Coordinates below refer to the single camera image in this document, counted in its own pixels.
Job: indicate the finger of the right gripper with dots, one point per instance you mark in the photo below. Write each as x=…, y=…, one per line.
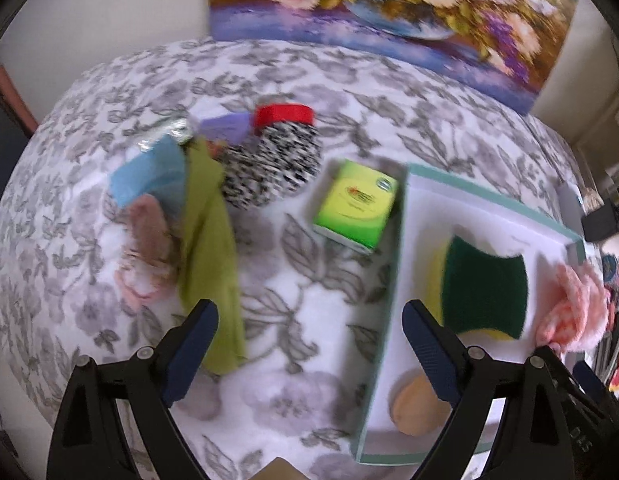
x=590, y=382

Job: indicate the red velvet scrunchie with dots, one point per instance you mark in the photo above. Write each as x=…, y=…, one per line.
x=268, y=115

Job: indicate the round beige makeup sponge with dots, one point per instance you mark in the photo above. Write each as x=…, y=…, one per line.
x=416, y=409

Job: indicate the leopard print scrunchie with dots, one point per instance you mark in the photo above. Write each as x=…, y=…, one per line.
x=283, y=160

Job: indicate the green tissue pack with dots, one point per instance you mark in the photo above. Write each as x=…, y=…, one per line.
x=355, y=211

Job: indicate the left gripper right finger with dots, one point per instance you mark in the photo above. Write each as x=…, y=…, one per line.
x=442, y=356

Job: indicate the dark tv cabinet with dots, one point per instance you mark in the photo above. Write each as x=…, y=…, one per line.
x=17, y=125

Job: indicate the pink patterned fabric bundle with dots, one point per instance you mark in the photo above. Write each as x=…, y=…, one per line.
x=147, y=271

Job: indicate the white teal tray box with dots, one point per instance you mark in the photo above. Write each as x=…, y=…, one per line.
x=435, y=207

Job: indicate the black power adapter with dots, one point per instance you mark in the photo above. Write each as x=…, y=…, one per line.
x=601, y=224

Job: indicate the grey floral blanket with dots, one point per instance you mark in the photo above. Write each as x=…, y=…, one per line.
x=313, y=309

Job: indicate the floral painting canvas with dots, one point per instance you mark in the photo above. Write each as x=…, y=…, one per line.
x=505, y=49

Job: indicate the silver wrapped packet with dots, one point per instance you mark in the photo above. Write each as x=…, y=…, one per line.
x=177, y=128

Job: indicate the blue face mask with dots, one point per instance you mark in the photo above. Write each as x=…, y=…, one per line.
x=159, y=172

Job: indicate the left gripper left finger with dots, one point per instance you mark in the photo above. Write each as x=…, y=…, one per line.
x=170, y=368

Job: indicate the purple tissue pack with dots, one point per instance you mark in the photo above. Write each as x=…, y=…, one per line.
x=230, y=129

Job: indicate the pink white fuzzy sock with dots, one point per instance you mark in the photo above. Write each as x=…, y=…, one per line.
x=577, y=322

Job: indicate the green yellow scrub sponge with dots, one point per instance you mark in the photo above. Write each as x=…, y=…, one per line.
x=474, y=291

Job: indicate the lime green cloth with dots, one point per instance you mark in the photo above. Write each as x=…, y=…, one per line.
x=209, y=260

